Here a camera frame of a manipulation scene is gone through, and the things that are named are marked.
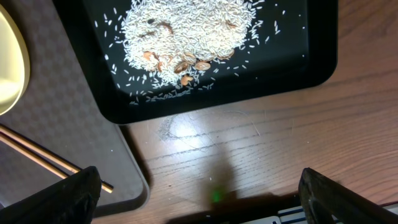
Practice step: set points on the brown serving tray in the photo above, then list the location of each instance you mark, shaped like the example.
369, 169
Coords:
58, 111

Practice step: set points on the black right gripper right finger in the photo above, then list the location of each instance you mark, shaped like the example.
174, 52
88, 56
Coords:
323, 199

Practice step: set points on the pile of rice scraps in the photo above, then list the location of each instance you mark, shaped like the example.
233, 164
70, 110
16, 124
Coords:
168, 37

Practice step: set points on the black plastic tray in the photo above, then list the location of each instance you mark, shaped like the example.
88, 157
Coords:
291, 45

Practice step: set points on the yellow plate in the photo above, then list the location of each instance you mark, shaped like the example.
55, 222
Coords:
15, 63

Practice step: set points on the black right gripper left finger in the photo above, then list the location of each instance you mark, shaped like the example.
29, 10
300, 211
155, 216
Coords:
71, 200

